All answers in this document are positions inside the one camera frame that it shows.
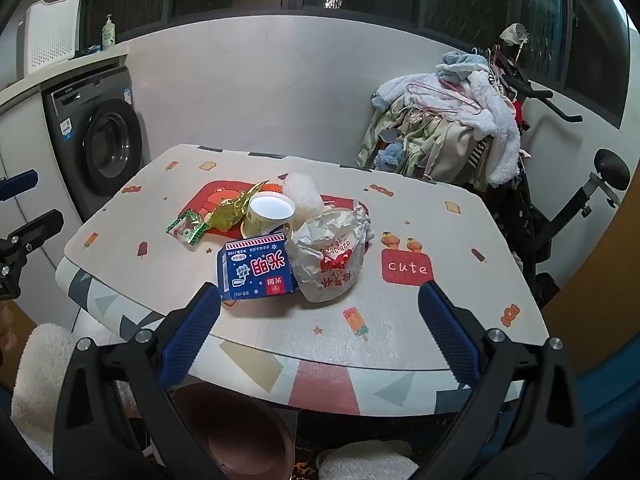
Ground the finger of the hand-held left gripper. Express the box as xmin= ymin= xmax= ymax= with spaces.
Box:
xmin=0 ymin=209 xmax=65 ymax=263
xmin=0 ymin=169 xmax=39 ymax=203

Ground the gold foil wrapper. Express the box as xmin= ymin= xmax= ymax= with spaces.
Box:
xmin=202 ymin=180 xmax=271 ymax=233

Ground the black exercise bike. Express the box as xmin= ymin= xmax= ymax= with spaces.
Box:
xmin=492 ymin=45 xmax=632 ymax=311

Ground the brown plastic bin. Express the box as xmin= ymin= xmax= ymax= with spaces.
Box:
xmin=170 ymin=381 xmax=296 ymax=480

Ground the blue milk carton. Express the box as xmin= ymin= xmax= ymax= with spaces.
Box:
xmin=216 ymin=234 xmax=300 ymax=302

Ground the pile of clothes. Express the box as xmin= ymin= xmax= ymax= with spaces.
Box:
xmin=356 ymin=50 xmax=523 ymax=191

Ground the blue rounded object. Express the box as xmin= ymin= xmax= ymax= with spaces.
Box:
xmin=575 ymin=355 xmax=640 ymax=461

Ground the printed table mat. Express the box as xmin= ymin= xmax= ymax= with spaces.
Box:
xmin=64 ymin=144 xmax=551 ymax=367

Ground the green snack wrapper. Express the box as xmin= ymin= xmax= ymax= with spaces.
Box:
xmin=166 ymin=209 xmax=213 ymax=247

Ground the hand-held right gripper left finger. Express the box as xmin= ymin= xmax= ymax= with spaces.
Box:
xmin=52 ymin=282 xmax=222 ymax=480

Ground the white fluffy cloth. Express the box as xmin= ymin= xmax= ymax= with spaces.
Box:
xmin=318 ymin=440 xmax=414 ymax=480
xmin=11 ymin=323 xmax=81 ymax=471

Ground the pink wire hanger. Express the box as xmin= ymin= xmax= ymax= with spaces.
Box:
xmin=406 ymin=82 xmax=483 ymax=116

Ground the white paper bag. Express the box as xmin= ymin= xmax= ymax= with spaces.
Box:
xmin=291 ymin=200 xmax=375 ymax=304

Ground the grey washing machine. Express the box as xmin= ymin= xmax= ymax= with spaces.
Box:
xmin=41 ymin=66 xmax=148 ymax=221

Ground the white laundry basket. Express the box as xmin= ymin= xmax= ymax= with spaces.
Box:
xmin=23 ymin=0 xmax=82 ymax=77

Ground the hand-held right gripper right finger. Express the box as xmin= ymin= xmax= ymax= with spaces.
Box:
xmin=417 ymin=280 xmax=586 ymax=480

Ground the patterned tablecloth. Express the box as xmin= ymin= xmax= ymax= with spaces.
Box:
xmin=54 ymin=146 xmax=547 ymax=417

